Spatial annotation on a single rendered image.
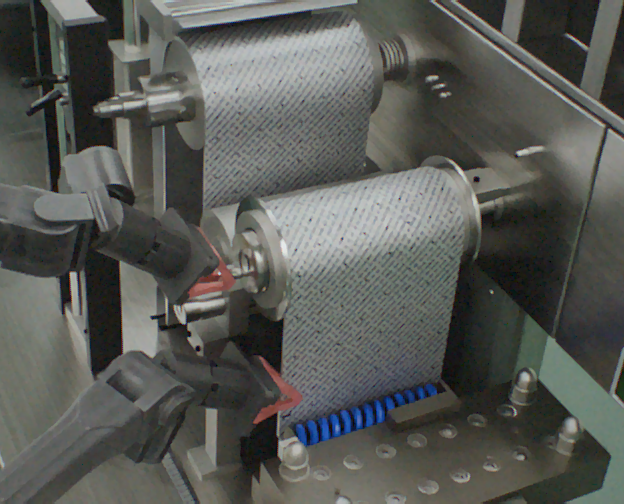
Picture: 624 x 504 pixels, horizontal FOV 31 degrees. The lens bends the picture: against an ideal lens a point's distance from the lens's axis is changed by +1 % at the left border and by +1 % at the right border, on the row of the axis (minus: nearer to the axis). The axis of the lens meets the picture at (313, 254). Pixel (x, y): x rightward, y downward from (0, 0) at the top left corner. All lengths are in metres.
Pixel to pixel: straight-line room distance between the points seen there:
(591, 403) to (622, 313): 1.81
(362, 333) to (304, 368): 0.08
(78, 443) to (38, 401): 0.51
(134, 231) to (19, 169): 0.99
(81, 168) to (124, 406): 0.26
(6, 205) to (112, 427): 0.24
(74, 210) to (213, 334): 0.30
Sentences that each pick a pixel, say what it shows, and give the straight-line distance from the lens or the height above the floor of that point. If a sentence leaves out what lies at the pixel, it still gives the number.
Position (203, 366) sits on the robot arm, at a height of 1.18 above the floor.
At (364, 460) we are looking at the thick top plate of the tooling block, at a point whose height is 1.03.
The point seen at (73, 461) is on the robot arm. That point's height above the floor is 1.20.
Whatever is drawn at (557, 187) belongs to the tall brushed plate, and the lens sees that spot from 1.35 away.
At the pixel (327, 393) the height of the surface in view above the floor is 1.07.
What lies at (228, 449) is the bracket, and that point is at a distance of 1.52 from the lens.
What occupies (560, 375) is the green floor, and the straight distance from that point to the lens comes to 3.17.
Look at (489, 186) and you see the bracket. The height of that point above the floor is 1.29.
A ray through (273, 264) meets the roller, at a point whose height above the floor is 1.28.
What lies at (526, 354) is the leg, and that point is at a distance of 1.81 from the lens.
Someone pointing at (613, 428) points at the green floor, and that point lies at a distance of 3.06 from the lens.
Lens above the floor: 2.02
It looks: 36 degrees down
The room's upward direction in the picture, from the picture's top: 4 degrees clockwise
